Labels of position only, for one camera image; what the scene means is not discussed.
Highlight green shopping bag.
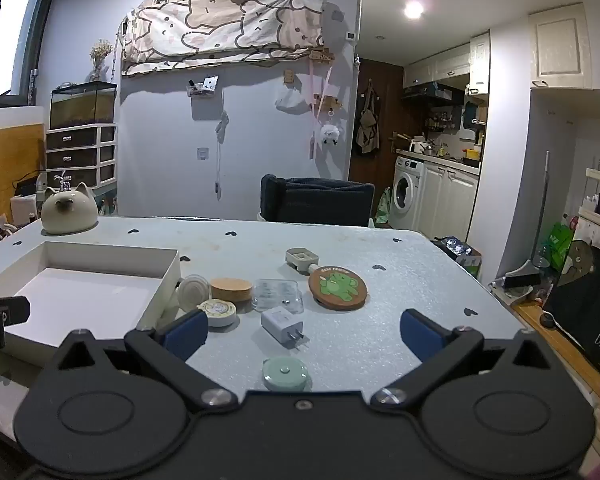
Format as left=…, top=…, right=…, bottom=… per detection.
left=374, top=187, right=394, bottom=226

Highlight white lower kitchen cabinets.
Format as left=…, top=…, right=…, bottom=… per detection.
left=422, top=160, right=481, bottom=242

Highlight dried flower vase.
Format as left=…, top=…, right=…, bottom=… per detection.
left=89, top=39, right=114, bottom=82

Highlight hanging canvas bags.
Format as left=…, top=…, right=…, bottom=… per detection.
left=353, top=79, right=381, bottom=156

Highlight cat-shaped ceramic pot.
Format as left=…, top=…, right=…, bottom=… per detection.
left=40, top=183, right=100, bottom=235

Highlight white plastic bag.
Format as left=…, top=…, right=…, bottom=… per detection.
left=274, top=85, right=306, bottom=111

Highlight white charger plug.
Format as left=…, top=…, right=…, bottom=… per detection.
left=260, top=306, right=311, bottom=349

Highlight dark blue chair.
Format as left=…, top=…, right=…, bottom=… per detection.
left=259, top=173, right=376, bottom=228

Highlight green frog coaster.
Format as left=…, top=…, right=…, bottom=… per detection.
left=308, top=263, right=369, bottom=311

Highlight round yellow label tin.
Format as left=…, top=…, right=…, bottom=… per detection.
left=198, top=298, right=237, bottom=329

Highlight white drawer unit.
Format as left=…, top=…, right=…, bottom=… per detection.
left=45, top=123, right=118, bottom=189

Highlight small wall shelf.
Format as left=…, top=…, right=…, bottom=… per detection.
left=186, top=75, right=219, bottom=98

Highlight white upper kitchen cabinets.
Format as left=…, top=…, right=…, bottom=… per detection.
left=403, top=30, right=491, bottom=96

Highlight blue printed box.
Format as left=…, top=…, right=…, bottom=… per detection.
left=431, top=236, right=484, bottom=277

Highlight beige plastic handle tool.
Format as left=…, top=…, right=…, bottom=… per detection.
left=285, top=247, right=322, bottom=275

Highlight printed blanket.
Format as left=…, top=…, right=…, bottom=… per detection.
left=120, top=0, right=327, bottom=77

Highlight white washing machine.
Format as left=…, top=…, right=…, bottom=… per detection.
left=389, top=155, right=426, bottom=231

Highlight white storage bin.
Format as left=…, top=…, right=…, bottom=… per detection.
left=9, top=194, right=46, bottom=232

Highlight white kitchen cabinets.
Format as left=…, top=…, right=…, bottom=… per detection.
left=422, top=160, right=481, bottom=242
left=403, top=30, right=491, bottom=96

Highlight window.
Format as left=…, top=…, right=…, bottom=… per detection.
left=0, top=0, right=61, bottom=110

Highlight mint green tape measure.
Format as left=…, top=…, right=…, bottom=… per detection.
left=261, top=356, right=311, bottom=392

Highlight clear plastic case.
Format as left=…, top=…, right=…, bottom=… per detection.
left=252, top=278, right=304, bottom=314

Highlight glass fish tank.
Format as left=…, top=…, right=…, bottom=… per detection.
left=49, top=81, right=118, bottom=130

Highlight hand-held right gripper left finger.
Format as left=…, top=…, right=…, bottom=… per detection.
left=55, top=308, right=239, bottom=411

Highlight white cardboard box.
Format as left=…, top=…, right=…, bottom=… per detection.
left=0, top=241, right=181, bottom=364

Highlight black printed bag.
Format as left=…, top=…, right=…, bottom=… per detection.
left=544, top=240, right=600, bottom=377

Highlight hanging white cable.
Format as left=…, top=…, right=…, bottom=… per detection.
left=213, top=110, right=230, bottom=196

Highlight round wooden lid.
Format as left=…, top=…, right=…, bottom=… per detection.
left=210, top=278, right=254, bottom=306

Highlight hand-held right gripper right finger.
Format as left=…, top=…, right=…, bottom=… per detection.
left=370, top=308, right=556, bottom=407

